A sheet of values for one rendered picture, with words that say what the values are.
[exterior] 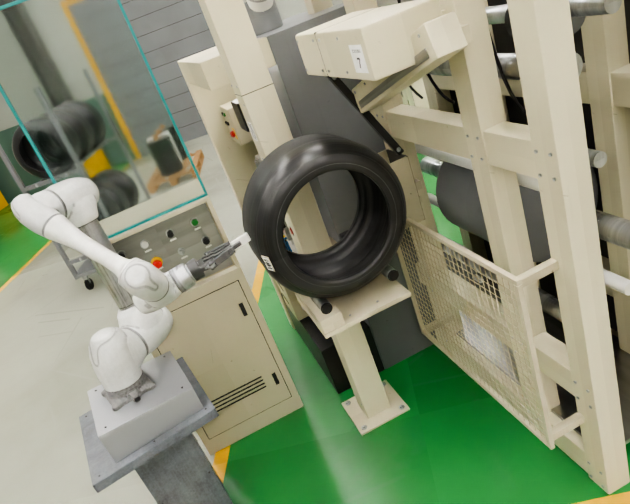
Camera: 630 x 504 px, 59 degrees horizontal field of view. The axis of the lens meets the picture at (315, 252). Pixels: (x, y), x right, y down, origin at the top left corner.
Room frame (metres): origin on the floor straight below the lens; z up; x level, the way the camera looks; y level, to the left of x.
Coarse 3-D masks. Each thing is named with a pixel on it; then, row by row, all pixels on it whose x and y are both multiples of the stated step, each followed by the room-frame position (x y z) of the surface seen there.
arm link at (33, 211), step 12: (48, 192) 2.06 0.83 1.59; (12, 204) 2.03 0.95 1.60; (24, 204) 1.99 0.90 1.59; (36, 204) 1.99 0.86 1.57; (48, 204) 2.00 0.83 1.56; (60, 204) 2.04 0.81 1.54; (24, 216) 1.97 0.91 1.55; (36, 216) 1.95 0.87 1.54; (48, 216) 1.95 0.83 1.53; (36, 228) 1.95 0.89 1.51
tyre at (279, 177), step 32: (288, 160) 1.79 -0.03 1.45; (320, 160) 1.76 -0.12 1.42; (352, 160) 1.78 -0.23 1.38; (384, 160) 1.84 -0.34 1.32; (256, 192) 1.81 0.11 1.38; (288, 192) 1.73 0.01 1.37; (384, 192) 1.79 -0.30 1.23; (256, 224) 1.75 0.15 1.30; (352, 224) 2.08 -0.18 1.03; (384, 224) 1.97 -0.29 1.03; (256, 256) 1.85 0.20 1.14; (288, 256) 1.71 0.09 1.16; (320, 256) 2.02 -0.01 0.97; (352, 256) 2.01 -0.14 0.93; (384, 256) 1.78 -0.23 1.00; (288, 288) 1.75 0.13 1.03; (320, 288) 1.73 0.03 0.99; (352, 288) 1.76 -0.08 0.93
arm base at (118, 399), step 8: (144, 376) 1.92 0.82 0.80; (136, 384) 1.86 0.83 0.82; (144, 384) 1.88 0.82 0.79; (152, 384) 1.88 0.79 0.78; (104, 392) 1.92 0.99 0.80; (112, 392) 1.84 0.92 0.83; (120, 392) 1.84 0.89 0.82; (128, 392) 1.83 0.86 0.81; (136, 392) 1.82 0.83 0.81; (144, 392) 1.86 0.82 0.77; (112, 400) 1.84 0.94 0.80; (120, 400) 1.82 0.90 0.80; (128, 400) 1.82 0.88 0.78; (136, 400) 1.81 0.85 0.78; (112, 408) 1.80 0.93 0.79; (120, 408) 1.80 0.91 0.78
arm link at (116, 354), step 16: (96, 336) 1.92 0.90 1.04; (112, 336) 1.90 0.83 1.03; (128, 336) 1.94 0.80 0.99; (96, 352) 1.86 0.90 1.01; (112, 352) 1.85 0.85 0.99; (128, 352) 1.89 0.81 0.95; (144, 352) 1.95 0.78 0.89; (96, 368) 1.86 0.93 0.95; (112, 368) 1.84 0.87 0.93; (128, 368) 1.86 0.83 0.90; (112, 384) 1.84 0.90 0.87; (128, 384) 1.85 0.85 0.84
